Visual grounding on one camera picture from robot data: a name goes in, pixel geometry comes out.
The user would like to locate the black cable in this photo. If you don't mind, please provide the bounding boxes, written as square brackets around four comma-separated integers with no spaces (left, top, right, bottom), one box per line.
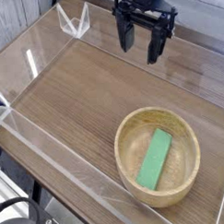
[0,195,42,224]

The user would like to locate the clear acrylic tray walls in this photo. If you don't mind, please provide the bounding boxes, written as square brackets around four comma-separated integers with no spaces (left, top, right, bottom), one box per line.
[0,0,224,224]

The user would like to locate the green rectangular block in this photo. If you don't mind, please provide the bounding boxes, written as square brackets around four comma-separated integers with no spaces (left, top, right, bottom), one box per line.
[136,128,172,191]

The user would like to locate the brown wooden bowl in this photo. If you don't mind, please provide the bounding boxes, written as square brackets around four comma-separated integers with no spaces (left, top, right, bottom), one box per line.
[114,106,201,207]

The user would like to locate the black table leg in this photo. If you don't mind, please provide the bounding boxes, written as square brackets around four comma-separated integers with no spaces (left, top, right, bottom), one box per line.
[31,181,41,204]

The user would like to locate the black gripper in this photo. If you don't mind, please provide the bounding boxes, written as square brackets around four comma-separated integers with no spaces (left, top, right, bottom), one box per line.
[112,0,178,65]

